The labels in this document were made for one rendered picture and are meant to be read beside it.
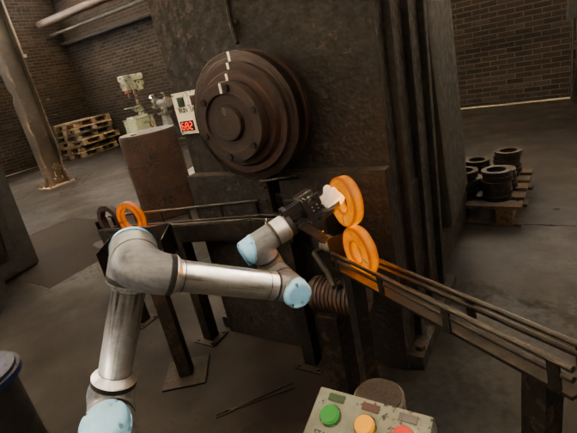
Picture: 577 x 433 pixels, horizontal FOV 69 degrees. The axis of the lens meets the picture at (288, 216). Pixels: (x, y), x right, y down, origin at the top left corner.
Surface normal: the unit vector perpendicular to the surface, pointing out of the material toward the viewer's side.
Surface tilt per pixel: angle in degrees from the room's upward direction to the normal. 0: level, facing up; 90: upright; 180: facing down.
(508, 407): 0
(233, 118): 90
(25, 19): 90
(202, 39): 90
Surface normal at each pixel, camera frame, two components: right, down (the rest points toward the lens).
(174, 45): -0.51, 0.39
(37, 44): 0.84, 0.03
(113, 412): -0.16, -0.87
